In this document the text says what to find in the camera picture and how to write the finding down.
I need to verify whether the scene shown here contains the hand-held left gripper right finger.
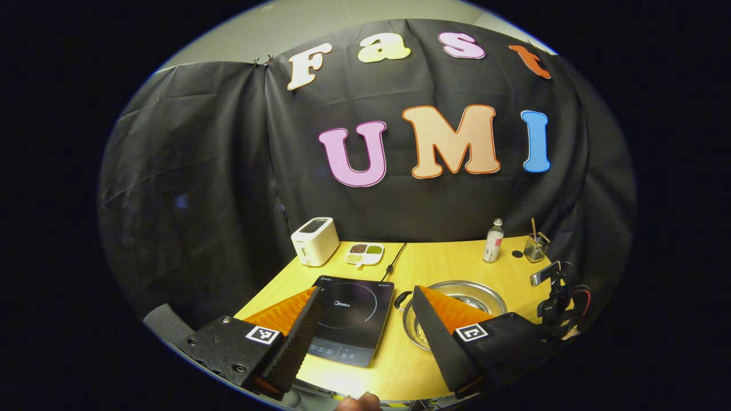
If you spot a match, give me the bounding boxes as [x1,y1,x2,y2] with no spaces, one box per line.
[411,284,563,399]

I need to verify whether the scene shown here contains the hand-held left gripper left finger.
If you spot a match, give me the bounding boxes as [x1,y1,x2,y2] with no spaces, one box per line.
[174,285,325,400]

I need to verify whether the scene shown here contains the steel pot with black handle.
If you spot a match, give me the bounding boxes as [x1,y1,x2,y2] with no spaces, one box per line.
[394,280,508,352]

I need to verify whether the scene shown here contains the black induction cooktop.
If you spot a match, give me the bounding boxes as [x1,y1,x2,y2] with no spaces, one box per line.
[306,276,395,368]

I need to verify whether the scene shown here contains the glass cup with stick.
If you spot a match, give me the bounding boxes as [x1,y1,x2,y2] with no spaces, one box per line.
[524,217,552,263]

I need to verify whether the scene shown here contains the small clear bottle white label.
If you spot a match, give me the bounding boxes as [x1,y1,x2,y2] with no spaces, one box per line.
[483,218,505,263]

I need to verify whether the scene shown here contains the white toaster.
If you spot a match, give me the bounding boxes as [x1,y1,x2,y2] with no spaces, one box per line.
[291,217,340,267]

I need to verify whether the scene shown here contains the white divided dish of beans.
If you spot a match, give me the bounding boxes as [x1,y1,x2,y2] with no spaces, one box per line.
[344,243,385,268]

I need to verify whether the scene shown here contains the grey ribbed object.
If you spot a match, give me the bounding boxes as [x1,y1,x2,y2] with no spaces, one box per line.
[142,303,196,344]

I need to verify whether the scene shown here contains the black backdrop cloth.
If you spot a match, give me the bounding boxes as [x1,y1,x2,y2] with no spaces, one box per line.
[97,18,637,337]

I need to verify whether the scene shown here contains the black power cable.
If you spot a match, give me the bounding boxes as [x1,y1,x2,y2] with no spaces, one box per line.
[381,243,407,280]

